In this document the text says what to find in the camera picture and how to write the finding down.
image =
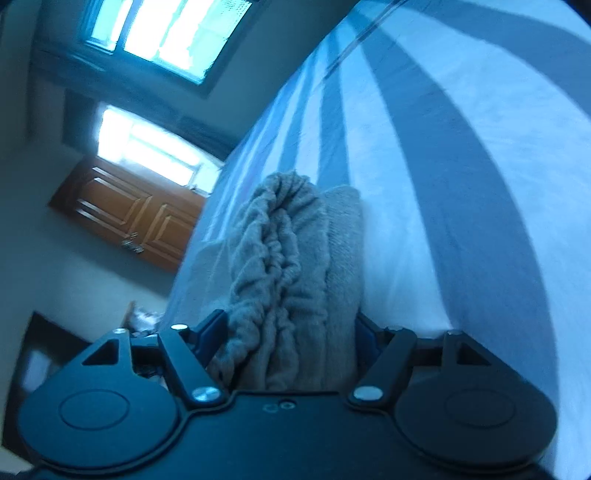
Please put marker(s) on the striped bed cover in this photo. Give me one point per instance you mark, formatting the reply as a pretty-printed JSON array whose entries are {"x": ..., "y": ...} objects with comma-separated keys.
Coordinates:
[{"x": 461, "y": 184}]

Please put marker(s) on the brown wooden door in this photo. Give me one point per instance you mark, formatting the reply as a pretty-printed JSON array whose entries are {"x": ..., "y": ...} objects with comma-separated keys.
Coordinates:
[{"x": 134, "y": 214}]

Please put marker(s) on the small window beside door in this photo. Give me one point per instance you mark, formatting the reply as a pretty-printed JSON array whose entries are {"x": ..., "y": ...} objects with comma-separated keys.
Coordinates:
[{"x": 147, "y": 147}]

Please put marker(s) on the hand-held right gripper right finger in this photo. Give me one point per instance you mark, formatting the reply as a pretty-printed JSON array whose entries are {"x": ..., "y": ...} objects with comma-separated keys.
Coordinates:
[{"x": 365, "y": 338}]

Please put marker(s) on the dark furniture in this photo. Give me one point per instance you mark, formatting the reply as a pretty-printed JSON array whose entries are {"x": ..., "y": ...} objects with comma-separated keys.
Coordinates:
[{"x": 41, "y": 364}]

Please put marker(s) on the large bright window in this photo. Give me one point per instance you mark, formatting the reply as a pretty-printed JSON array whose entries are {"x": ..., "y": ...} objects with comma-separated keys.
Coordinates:
[{"x": 175, "y": 32}]

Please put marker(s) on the white plastic bag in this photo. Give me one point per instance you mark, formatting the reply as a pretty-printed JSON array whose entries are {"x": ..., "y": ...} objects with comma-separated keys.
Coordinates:
[{"x": 144, "y": 317}]

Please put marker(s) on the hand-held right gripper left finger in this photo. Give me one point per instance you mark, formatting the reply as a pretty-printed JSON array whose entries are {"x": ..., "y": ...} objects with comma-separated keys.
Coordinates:
[{"x": 213, "y": 333}]

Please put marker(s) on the beige fleece pants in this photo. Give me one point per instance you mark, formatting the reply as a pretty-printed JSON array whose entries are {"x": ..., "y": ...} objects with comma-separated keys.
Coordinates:
[{"x": 286, "y": 286}]

